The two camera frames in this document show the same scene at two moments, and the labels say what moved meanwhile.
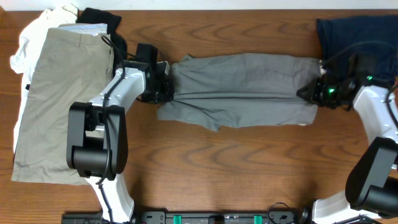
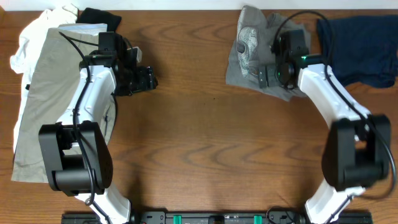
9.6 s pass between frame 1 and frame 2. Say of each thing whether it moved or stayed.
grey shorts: moved
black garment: stayed
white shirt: stayed
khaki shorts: stayed
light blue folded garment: stayed
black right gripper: moved
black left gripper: moved
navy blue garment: stayed
